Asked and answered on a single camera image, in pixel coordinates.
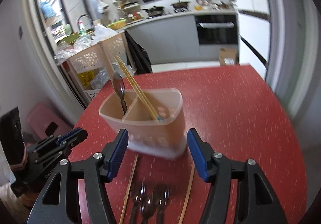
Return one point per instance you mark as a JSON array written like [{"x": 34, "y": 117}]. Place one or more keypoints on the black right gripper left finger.
[{"x": 58, "y": 201}]

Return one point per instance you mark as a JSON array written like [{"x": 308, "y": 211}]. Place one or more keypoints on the dark metal spoon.
[{"x": 119, "y": 88}]

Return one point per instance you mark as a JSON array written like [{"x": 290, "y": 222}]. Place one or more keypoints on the patterned bamboo chopstick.
[{"x": 138, "y": 90}]

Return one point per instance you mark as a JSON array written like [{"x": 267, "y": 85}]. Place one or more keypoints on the plain wooden chopstick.
[{"x": 108, "y": 64}]

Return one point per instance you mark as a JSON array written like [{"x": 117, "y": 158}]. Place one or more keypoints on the pink plastic stool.
[{"x": 45, "y": 122}]

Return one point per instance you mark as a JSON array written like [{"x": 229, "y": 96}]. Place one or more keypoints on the thin wooden chopstick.
[{"x": 186, "y": 200}]

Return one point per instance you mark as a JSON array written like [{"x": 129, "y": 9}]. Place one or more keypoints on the dark spoon on table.
[
  {"x": 137, "y": 194},
  {"x": 160, "y": 198}
]

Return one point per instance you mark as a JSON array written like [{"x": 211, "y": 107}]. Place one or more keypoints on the wooden chopstick left side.
[{"x": 122, "y": 217}]

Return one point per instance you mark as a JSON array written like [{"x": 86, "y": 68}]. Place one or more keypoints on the pink perforated storage rack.
[{"x": 84, "y": 63}]

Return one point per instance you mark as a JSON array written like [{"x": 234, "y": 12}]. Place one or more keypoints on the pink plastic utensil holder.
[{"x": 166, "y": 139}]

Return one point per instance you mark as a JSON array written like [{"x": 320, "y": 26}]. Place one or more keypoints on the black jacket hanging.
[{"x": 139, "y": 55}]

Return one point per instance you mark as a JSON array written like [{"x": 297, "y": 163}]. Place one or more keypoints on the cardboard box on floor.
[{"x": 228, "y": 56}]

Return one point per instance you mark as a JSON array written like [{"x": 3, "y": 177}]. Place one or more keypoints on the black built-in oven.
[{"x": 217, "y": 29}]

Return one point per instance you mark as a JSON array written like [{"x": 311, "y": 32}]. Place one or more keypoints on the white refrigerator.
[{"x": 254, "y": 34}]

